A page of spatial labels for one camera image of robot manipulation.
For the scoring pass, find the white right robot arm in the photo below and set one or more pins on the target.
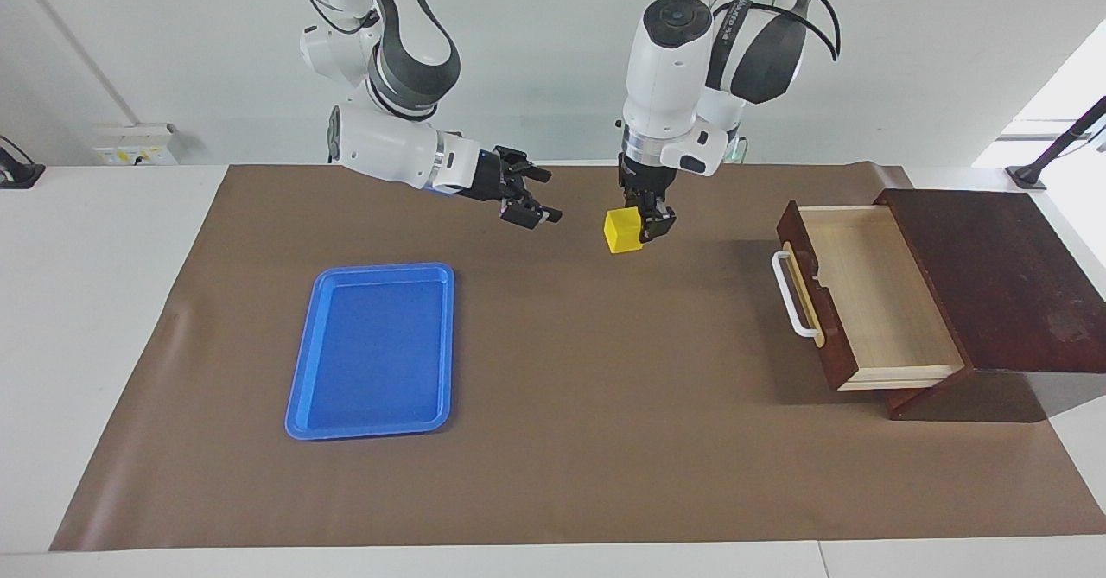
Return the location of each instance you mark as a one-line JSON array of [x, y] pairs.
[[389, 142]]

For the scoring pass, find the dark brown wooden cabinet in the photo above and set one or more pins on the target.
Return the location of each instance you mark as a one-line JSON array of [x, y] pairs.
[[1011, 284]]

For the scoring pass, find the brown table mat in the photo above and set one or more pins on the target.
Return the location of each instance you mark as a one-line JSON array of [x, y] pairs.
[[562, 388]]

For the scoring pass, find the wooden drawer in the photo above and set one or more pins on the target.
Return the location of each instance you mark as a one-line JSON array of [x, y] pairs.
[[881, 301]]

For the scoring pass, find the yellow cube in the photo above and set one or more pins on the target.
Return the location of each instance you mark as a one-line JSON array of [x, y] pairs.
[[622, 232]]

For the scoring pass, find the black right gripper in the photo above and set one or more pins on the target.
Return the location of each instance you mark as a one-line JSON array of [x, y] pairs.
[[479, 176]]

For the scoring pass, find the white wall socket strip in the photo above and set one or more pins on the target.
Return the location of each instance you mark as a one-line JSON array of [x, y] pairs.
[[134, 146]]

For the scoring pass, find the blue plastic tray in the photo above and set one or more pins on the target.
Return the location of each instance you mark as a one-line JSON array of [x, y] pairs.
[[371, 353]]

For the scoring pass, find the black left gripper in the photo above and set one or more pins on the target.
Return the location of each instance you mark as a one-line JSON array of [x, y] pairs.
[[648, 182]]

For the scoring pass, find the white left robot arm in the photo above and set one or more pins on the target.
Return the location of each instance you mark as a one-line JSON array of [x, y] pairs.
[[674, 77]]

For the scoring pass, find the black desk clamp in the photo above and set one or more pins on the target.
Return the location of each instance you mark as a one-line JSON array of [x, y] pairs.
[[17, 172]]

